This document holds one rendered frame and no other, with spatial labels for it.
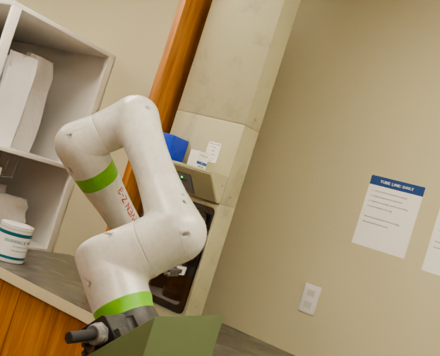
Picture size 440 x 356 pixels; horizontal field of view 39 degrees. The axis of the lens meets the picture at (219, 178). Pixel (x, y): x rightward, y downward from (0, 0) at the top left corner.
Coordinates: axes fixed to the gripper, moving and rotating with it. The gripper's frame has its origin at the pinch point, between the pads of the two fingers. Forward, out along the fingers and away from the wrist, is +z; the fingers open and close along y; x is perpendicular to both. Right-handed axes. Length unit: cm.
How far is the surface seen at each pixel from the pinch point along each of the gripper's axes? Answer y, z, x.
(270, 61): 0, 8, -82
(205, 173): -1.0, -6.0, -35.5
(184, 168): 8.6, -5.5, -34.5
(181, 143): 18.3, 0.4, -42.9
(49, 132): 142, 48, -26
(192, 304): -6.4, 8.1, 10.5
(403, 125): -42, 48, -80
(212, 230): -4.5, 6.1, -17.2
